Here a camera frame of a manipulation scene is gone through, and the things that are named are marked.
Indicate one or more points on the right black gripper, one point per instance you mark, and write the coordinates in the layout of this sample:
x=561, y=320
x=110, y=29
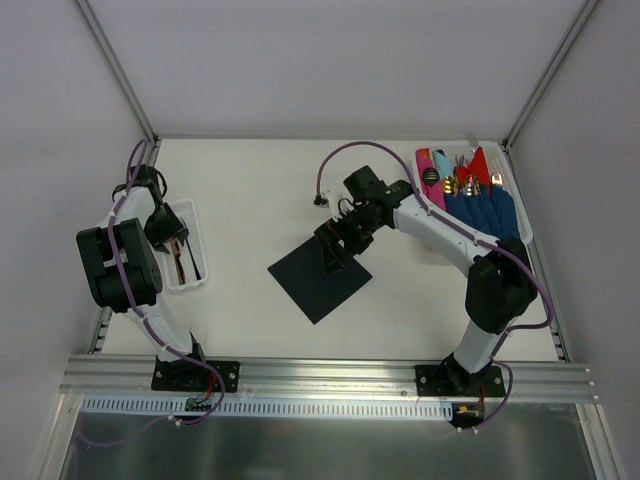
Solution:
x=335, y=240

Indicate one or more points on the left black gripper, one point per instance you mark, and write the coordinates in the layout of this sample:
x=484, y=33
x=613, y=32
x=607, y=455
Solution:
x=173, y=237

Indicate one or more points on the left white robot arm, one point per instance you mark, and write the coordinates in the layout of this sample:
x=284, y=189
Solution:
x=118, y=257

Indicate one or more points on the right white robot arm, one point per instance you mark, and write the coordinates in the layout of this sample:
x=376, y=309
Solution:
x=499, y=285

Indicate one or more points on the pink rolled napkin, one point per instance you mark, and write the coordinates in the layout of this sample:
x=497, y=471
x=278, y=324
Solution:
x=429, y=178

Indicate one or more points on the cyan rolled napkin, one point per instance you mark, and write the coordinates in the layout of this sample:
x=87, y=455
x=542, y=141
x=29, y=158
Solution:
x=442, y=164

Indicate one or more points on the red rolled napkin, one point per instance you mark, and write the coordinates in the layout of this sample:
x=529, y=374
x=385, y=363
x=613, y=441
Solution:
x=476, y=167

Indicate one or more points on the small white utensil tray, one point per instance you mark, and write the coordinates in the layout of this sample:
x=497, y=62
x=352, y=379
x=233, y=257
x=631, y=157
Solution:
x=193, y=256

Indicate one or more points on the large white basket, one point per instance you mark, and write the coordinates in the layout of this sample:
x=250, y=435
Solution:
x=501, y=176

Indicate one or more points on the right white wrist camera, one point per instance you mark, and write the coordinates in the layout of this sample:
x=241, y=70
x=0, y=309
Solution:
x=335, y=201

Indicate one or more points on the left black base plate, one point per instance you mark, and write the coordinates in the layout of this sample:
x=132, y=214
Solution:
x=182, y=376

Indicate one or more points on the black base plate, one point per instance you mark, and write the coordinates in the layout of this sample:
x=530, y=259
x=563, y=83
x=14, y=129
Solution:
x=443, y=380
x=182, y=376

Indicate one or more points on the aluminium mounting rail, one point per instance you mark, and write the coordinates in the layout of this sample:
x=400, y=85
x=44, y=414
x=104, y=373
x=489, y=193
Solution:
x=529, y=382

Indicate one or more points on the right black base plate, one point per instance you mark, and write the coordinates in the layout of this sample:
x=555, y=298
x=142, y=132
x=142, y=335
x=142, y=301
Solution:
x=443, y=380

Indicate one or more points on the white slotted cable duct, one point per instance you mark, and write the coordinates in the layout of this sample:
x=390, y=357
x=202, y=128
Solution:
x=271, y=407

